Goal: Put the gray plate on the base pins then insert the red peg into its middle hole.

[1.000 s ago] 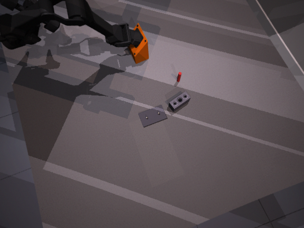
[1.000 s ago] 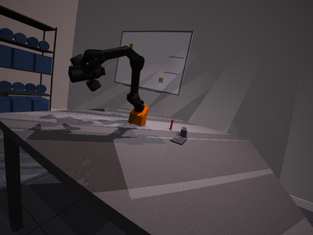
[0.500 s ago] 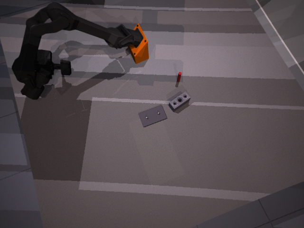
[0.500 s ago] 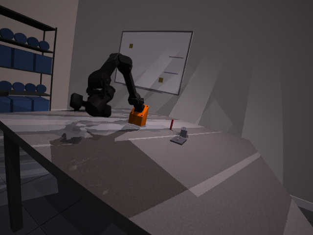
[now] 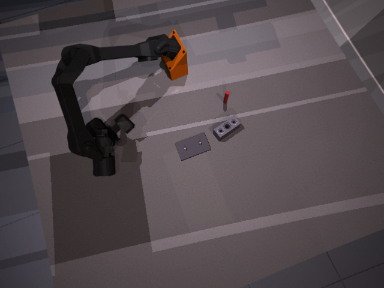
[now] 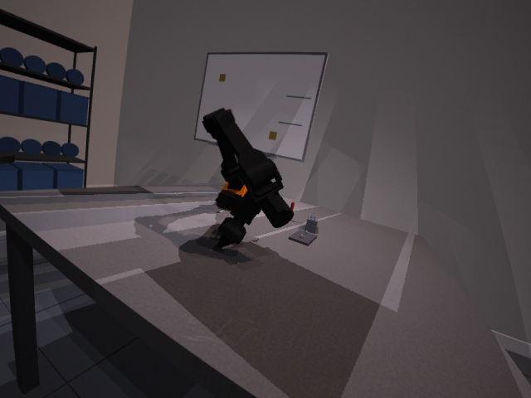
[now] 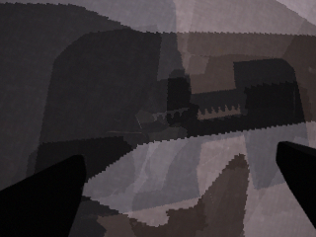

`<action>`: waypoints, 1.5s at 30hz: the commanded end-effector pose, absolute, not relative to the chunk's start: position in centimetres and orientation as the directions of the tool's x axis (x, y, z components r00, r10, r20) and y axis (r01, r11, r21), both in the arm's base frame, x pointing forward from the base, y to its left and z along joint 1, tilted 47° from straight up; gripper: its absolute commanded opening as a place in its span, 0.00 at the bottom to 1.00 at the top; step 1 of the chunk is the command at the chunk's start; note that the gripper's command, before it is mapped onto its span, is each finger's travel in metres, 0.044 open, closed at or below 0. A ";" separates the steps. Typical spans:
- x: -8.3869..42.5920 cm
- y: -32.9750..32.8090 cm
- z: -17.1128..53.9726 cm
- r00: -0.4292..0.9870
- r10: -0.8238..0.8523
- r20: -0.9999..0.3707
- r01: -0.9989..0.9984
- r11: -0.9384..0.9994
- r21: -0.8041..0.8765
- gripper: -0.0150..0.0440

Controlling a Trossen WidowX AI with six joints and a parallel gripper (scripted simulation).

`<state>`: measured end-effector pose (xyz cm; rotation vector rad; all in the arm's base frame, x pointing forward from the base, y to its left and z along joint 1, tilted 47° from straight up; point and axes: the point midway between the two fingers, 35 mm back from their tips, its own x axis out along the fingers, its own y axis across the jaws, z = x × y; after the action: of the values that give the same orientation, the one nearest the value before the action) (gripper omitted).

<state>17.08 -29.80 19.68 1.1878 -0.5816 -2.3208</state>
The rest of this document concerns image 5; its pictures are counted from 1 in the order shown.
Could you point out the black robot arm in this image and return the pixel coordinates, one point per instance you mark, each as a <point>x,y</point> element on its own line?
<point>73,61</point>

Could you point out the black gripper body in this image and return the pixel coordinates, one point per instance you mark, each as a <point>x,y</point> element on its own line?
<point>124,123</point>

